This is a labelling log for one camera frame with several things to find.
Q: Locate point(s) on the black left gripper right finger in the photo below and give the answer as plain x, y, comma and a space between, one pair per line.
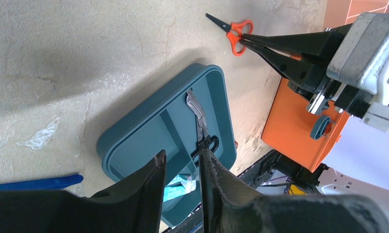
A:
232, 206

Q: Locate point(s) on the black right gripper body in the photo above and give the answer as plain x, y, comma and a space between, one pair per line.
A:
345, 98

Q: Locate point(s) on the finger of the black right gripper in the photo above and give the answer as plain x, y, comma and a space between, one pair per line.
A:
307, 72
321, 45

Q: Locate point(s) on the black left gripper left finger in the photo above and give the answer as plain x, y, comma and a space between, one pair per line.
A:
132, 205

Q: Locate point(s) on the teal sachet strip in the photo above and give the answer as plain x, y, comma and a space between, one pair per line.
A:
174, 192
183, 180

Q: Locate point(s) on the black handled bandage scissors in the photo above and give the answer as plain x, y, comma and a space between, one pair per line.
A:
204, 140

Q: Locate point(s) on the blue plastic tweezers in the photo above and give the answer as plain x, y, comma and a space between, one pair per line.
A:
54, 183

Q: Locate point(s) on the orange handled scissors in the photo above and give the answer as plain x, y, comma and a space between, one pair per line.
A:
234, 31

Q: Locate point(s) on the teal plastic tray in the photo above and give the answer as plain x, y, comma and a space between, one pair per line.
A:
164, 122

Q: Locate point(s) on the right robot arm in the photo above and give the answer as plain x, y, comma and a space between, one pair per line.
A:
328, 77

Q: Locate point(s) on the orange medicine kit box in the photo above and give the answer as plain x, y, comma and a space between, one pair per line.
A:
289, 125

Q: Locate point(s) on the peach desk organizer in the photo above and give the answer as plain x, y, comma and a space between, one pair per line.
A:
342, 12

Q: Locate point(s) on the teal box latch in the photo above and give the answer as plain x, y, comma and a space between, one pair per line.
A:
320, 127

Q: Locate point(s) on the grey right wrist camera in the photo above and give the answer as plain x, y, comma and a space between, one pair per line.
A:
361, 56

